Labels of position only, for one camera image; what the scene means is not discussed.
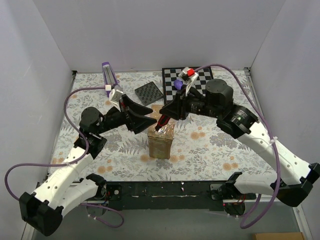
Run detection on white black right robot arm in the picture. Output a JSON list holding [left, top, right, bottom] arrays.
[[156, 79, 320, 207]]

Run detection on purple capped clear bottle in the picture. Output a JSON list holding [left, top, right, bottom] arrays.
[[101, 62, 123, 98]]

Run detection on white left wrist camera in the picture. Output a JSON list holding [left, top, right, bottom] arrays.
[[104, 85, 123, 111]]

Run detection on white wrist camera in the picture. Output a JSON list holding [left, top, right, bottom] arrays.
[[178, 67, 199, 96], [104, 85, 123, 111]]

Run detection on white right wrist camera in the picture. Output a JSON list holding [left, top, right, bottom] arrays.
[[178, 67, 199, 96]]

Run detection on brown cardboard boxes on floor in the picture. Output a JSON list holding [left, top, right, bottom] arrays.
[[252, 232, 305, 240]]

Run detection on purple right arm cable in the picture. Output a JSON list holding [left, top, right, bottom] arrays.
[[193, 64, 280, 230]]

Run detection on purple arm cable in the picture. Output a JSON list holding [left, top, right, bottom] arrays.
[[193, 64, 280, 230], [4, 84, 125, 228]]

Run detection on black white chessboard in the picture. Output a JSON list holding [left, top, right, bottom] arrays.
[[162, 67, 214, 104]]

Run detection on grey studded building plate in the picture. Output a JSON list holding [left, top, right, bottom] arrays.
[[134, 81, 164, 106]]

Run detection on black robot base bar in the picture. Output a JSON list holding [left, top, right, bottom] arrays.
[[77, 172, 247, 211]]

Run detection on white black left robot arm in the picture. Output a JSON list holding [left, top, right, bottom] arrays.
[[18, 94, 157, 237]]

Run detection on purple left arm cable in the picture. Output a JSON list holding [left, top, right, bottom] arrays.
[[4, 84, 125, 228]]

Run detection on brown cardboard express box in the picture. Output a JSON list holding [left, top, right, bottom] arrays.
[[147, 119, 176, 159]]

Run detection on purple toy microphone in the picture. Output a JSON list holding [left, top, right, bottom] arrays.
[[173, 79, 185, 91]]

